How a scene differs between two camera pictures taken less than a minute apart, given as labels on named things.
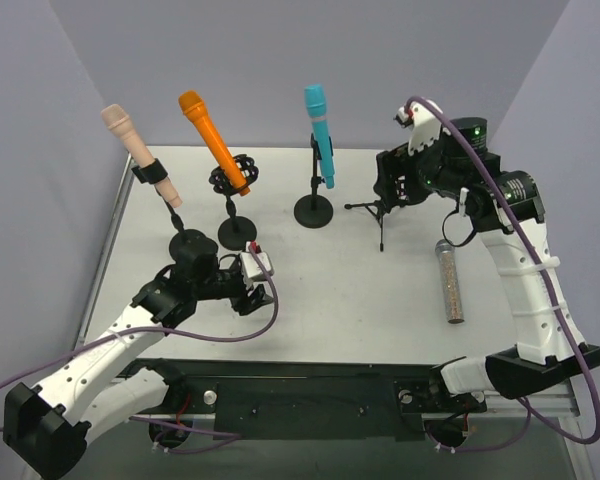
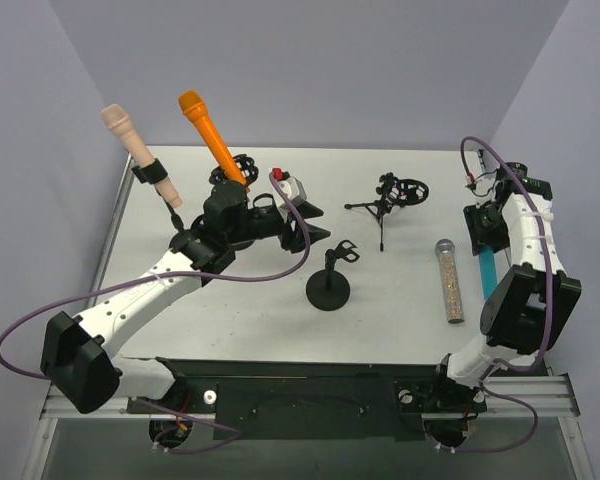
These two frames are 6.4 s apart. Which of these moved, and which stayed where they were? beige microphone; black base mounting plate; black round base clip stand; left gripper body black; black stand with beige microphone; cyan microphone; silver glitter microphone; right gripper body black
Moved: right gripper body black; black round base clip stand; left gripper body black; cyan microphone
Stayed: black base mounting plate; black stand with beige microphone; silver glitter microphone; beige microphone
